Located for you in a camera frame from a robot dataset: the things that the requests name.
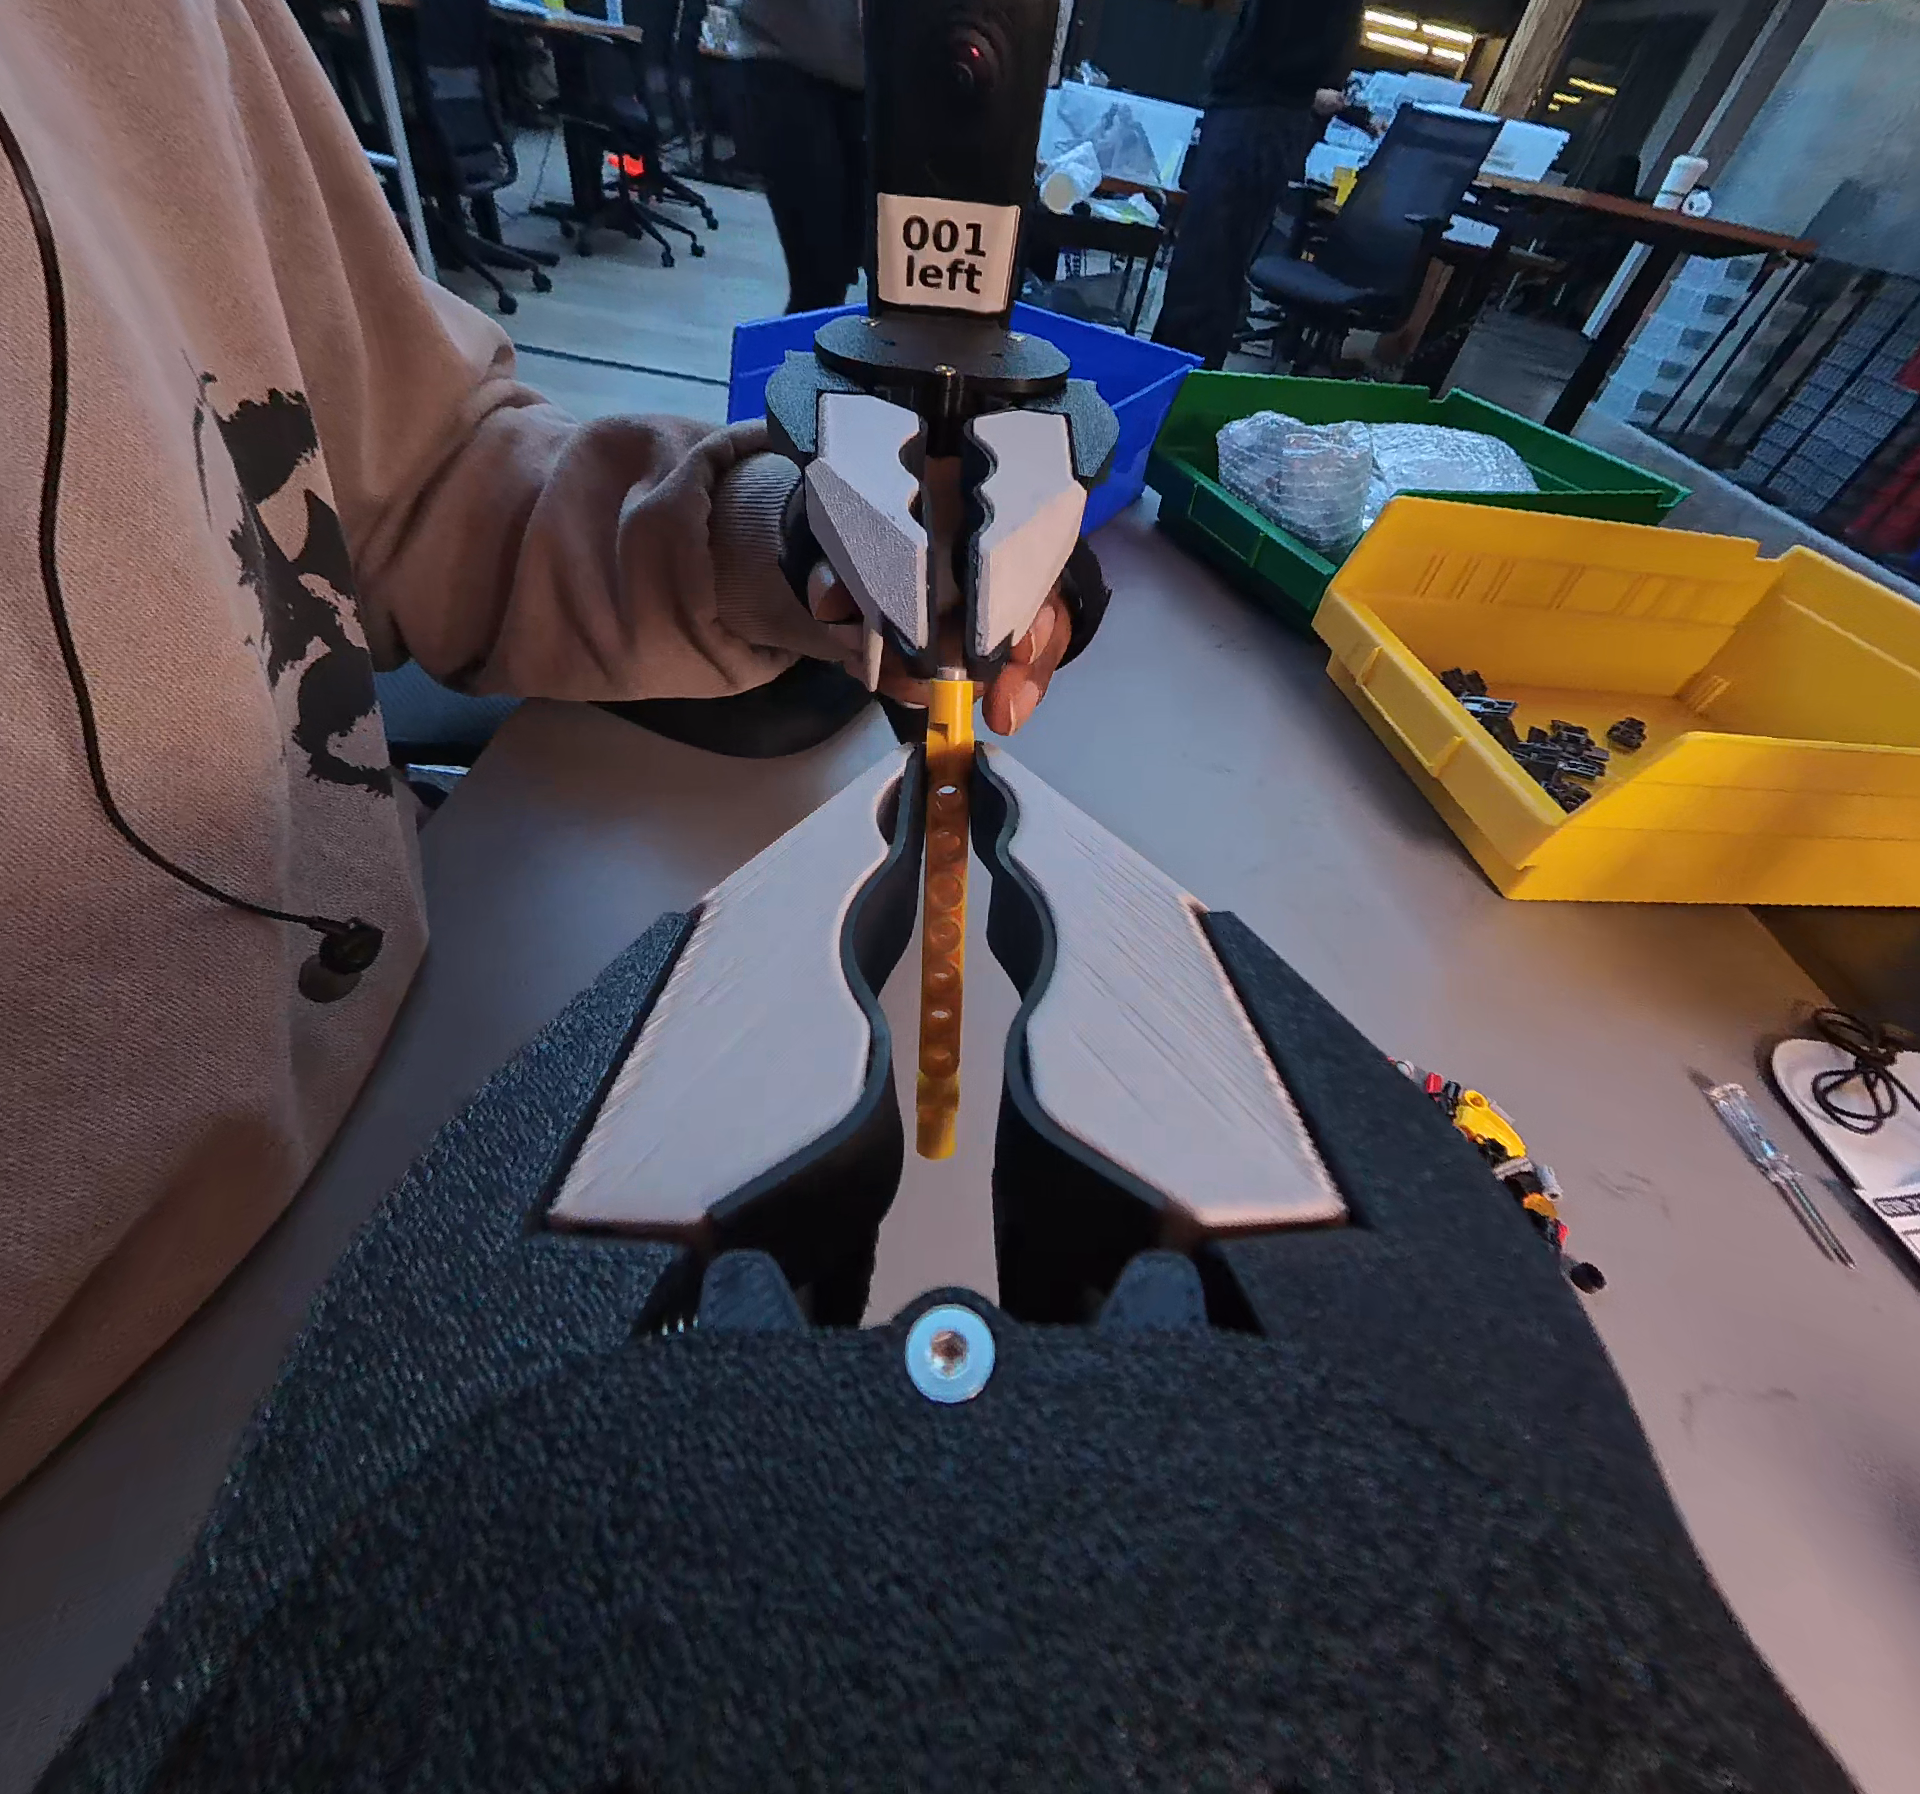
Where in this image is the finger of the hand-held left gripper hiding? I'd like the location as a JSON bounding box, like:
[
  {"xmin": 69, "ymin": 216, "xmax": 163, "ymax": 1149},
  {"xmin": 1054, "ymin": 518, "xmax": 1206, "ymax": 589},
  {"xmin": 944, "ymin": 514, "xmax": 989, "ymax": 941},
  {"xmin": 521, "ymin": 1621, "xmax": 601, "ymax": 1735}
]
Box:
[
  {"xmin": 963, "ymin": 409, "xmax": 1088, "ymax": 671},
  {"xmin": 802, "ymin": 391, "xmax": 936, "ymax": 693}
]

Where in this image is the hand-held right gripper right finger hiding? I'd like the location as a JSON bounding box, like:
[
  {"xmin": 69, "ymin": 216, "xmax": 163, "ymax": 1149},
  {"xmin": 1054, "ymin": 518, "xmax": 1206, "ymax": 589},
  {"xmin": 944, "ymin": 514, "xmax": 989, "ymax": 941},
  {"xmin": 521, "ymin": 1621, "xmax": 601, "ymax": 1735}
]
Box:
[{"xmin": 973, "ymin": 748, "xmax": 1347, "ymax": 1328}]

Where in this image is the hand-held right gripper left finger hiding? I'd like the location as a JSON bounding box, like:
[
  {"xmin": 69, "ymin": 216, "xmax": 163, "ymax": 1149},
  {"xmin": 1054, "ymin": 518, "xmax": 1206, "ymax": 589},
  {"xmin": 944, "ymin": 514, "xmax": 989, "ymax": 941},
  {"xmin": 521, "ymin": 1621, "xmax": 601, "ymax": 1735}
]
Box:
[{"xmin": 546, "ymin": 748, "xmax": 922, "ymax": 1328}]

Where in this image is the blue plastic bin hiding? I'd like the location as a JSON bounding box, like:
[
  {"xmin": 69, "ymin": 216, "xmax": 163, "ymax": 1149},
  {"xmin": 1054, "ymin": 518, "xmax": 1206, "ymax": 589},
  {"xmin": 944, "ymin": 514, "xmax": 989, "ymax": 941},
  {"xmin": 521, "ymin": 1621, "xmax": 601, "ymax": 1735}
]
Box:
[{"xmin": 727, "ymin": 301, "xmax": 1201, "ymax": 536}]

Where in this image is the yellow perforated brick beam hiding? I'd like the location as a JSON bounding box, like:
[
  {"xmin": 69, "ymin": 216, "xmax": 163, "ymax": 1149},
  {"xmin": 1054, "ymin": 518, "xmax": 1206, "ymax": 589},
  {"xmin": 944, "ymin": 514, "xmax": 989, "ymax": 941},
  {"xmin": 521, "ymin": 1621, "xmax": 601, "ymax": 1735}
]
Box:
[{"xmin": 914, "ymin": 680, "xmax": 986, "ymax": 1163}]

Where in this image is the person's left forearm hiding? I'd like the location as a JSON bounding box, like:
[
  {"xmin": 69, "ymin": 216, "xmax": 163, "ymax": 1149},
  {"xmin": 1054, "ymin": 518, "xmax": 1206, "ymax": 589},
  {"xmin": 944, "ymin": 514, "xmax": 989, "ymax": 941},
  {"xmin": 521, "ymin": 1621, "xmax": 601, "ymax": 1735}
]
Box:
[{"xmin": 359, "ymin": 309, "xmax": 842, "ymax": 700}]

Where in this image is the grey desk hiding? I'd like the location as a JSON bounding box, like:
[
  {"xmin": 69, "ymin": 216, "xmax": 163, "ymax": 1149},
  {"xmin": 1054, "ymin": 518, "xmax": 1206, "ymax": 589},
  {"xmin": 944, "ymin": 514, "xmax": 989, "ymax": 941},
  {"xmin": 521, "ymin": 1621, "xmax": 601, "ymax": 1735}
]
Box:
[{"xmin": 0, "ymin": 488, "xmax": 1920, "ymax": 1794}]

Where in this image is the person's left hand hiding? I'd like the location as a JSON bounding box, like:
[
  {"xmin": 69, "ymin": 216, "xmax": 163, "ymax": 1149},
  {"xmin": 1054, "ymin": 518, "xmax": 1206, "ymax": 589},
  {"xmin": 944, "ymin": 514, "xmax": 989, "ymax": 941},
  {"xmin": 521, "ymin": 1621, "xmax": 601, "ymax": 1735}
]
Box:
[{"xmin": 807, "ymin": 555, "xmax": 1077, "ymax": 741}]

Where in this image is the clear plastic storage box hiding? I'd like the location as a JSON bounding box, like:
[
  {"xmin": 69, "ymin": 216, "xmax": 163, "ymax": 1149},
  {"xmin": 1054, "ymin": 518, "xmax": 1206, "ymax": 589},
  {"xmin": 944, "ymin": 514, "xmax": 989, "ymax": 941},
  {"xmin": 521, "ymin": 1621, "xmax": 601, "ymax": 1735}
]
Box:
[{"xmin": 1041, "ymin": 82, "xmax": 1201, "ymax": 191}]

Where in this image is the green plastic bin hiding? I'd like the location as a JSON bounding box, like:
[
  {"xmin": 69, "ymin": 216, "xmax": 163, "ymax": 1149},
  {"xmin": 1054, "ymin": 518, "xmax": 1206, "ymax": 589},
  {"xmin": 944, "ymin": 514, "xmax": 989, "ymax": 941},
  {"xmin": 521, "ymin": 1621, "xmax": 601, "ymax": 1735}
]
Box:
[{"xmin": 1147, "ymin": 370, "xmax": 1691, "ymax": 625}]

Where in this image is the black knit cuff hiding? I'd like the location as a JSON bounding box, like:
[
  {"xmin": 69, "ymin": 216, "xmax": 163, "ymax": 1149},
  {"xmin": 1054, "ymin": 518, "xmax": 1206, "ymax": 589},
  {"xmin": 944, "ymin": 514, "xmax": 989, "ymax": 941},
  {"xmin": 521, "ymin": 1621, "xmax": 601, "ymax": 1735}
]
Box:
[{"xmin": 601, "ymin": 656, "xmax": 908, "ymax": 760}]

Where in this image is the crumpled clear plastic bag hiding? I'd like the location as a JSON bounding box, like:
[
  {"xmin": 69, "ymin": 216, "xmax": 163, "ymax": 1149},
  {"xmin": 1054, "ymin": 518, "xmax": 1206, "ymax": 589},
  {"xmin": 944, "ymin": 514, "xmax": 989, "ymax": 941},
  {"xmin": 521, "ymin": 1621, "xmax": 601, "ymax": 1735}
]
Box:
[{"xmin": 1216, "ymin": 412, "xmax": 1380, "ymax": 558}]

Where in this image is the black office chair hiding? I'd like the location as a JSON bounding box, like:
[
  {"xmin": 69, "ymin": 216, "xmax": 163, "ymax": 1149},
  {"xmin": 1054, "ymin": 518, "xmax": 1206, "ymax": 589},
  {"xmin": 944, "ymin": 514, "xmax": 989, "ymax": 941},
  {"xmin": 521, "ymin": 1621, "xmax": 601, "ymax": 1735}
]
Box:
[
  {"xmin": 1244, "ymin": 102, "xmax": 1507, "ymax": 378},
  {"xmin": 411, "ymin": 0, "xmax": 556, "ymax": 315},
  {"xmin": 569, "ymin": 0, "xmax": 718, "ymax": 268}
]

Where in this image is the pile of small connector pins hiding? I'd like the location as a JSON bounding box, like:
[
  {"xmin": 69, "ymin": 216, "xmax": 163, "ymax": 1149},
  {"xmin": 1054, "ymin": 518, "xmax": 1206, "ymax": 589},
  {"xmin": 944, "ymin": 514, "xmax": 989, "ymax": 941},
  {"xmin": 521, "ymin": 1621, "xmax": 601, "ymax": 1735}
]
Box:
[{"xmin": 1386, "ymin": 1059, "xmax": 1606, "ymax": 1293}]

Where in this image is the flat bubble wrap bag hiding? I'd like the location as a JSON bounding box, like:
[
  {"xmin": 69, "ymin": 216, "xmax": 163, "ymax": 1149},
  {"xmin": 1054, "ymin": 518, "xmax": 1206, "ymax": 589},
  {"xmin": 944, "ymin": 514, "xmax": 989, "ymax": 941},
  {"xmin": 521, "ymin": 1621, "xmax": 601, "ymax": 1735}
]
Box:
[{"xmin": 1366, "ymin": 423, "xmax": 1541, "ymax": 499}]

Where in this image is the heap of black brick parts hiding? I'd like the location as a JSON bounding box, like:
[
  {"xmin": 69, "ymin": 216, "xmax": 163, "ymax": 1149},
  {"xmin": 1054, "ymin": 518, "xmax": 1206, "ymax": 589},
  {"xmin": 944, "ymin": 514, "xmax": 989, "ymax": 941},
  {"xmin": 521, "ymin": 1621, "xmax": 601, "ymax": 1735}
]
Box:
[{"xmin": 1439, "ymin": 666, "xmax": 1650, "ymax": 812}]

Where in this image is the white metal pole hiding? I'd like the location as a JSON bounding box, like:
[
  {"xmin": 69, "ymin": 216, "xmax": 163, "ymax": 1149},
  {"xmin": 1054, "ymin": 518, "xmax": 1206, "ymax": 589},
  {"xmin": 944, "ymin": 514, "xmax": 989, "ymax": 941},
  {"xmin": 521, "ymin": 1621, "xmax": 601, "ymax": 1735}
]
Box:
[{"xmin": 326, "ymin": 0, "xmax": 440, "ymax": 280}]

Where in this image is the yellow plastic parts bin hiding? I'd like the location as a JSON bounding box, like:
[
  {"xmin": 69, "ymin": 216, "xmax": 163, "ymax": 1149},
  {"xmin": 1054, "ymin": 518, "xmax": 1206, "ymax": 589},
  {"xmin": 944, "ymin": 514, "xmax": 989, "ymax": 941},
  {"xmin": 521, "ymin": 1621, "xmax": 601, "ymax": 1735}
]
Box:
[{"xmin": 1312, "ymin": 496, "xmax": 1920, "ymax": 907}]

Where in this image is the background work table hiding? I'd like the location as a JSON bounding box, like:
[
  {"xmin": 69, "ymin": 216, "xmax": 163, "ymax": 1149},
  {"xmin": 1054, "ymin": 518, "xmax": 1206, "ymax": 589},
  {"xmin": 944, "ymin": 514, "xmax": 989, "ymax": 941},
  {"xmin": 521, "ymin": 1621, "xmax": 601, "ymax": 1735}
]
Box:
[{"xmin": 1478, "ymin": 175, "xmax": 1816, "ymax": 434}]

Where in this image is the black earphone cord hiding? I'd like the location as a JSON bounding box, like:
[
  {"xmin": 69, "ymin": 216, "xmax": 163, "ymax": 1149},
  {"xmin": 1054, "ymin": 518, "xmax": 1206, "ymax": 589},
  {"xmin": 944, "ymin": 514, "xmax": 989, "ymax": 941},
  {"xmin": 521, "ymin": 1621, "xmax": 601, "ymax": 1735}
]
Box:
[{"xmin": 0, "ymin": 115, "xmax": 388, "ymax": 1004}]

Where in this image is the clear-handled small screwdriver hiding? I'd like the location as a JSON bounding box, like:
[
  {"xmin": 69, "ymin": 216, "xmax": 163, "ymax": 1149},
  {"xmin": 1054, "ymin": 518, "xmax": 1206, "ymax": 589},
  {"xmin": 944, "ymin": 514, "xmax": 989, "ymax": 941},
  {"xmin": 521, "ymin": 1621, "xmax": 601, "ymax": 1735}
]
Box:
[{"xmin": 1695, "ymin": 1071, "xmax": 1858, "ymax": 1270}]

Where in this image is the black USB cable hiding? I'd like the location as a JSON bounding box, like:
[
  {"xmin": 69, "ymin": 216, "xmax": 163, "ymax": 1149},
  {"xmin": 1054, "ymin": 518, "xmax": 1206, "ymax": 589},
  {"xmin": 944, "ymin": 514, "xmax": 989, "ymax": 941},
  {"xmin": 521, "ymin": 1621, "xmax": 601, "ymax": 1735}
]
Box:
[{"xmin": 1808, "ymin": 1007, "xmax": 1920, "ymax": 1135}]

